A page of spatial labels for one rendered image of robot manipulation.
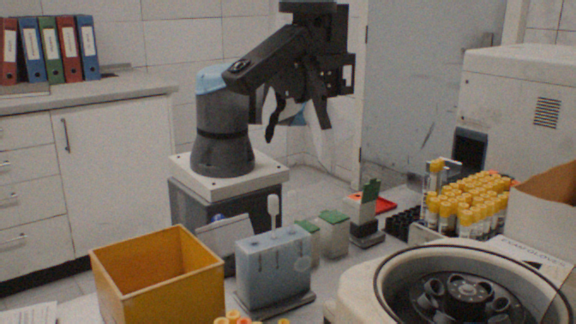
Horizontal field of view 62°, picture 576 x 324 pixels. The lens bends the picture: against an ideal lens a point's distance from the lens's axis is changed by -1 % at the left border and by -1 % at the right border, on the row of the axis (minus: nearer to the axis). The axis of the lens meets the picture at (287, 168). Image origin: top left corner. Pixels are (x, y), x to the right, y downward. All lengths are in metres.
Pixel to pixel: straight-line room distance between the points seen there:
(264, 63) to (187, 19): 2.55
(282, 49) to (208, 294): 0.32
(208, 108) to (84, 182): 1.40
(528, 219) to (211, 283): 0.46
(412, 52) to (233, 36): 1.16
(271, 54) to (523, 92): 0.64
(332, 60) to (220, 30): 2.62
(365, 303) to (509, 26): 2.11
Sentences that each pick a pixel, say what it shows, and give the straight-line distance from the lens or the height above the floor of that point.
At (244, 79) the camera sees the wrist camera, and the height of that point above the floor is 1.20.
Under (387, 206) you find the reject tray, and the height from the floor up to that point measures 0.88.
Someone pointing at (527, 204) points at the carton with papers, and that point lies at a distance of 0.78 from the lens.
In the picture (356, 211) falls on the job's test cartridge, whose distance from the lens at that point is 0.85.
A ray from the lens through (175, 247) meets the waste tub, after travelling 0.73.
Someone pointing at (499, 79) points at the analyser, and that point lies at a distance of 1.10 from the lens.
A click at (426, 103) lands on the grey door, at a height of 0.70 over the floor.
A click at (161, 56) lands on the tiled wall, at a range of 3.03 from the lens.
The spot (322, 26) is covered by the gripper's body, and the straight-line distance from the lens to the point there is 0.61.
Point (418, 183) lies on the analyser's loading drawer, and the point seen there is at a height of 0.92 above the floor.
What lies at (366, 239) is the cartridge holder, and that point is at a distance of 0.85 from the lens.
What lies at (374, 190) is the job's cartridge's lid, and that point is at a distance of 0.84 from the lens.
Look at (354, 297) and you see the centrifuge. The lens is 0.53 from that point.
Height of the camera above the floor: 1.30
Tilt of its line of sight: 20 degrees down
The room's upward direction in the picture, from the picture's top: straight up
